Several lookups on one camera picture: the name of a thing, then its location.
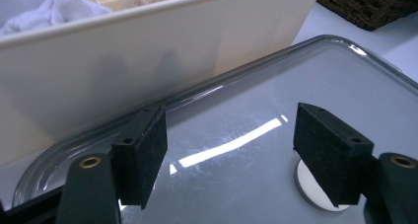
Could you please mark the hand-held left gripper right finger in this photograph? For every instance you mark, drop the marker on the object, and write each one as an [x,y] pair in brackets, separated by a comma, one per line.
[335,158]

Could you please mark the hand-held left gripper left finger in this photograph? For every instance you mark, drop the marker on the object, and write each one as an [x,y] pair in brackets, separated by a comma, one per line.
[141,158]

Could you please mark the cream compartment storage box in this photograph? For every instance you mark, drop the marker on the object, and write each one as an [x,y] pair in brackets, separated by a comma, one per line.
[131,69]

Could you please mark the clear plastic lid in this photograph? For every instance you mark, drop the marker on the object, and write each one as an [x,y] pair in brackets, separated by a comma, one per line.
[263,95]

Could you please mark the brown wicker basket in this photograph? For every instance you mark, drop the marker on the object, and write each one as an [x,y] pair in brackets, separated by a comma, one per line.
[371,7]

